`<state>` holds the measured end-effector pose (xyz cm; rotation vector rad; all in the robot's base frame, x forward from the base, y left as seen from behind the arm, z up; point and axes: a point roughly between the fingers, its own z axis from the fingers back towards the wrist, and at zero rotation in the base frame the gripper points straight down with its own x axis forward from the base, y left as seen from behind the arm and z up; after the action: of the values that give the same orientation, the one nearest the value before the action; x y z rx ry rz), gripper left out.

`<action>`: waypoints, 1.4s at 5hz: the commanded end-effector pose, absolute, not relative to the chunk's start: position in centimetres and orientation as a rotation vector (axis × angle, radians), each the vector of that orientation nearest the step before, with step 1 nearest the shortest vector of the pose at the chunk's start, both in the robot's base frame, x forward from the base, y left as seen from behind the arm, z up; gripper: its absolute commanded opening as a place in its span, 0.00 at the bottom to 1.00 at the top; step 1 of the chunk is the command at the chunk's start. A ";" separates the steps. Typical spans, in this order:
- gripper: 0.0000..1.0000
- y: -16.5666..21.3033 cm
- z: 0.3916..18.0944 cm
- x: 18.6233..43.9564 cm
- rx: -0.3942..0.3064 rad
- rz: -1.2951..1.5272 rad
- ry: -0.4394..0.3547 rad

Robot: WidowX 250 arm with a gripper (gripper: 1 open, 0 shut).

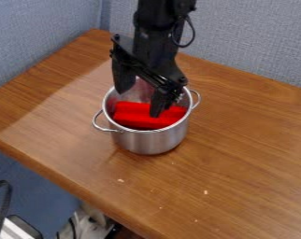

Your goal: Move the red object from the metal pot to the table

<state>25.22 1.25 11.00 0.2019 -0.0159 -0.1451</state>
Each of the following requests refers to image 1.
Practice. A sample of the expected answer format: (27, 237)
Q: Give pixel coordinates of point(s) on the stainless steel pot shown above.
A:
(146, 142)

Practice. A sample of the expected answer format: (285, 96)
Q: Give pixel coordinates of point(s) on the black chair frame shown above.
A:
(13, 227)

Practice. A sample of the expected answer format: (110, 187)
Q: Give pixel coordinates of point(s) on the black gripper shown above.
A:
(146, 55)

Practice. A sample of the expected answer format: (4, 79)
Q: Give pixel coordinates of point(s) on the white equipment under table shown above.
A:
(88, 224)

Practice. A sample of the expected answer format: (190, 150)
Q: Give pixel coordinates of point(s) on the red rectangular block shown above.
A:
(133, 115)

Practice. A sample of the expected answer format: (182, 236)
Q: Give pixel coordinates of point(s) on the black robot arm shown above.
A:
(158, 15)

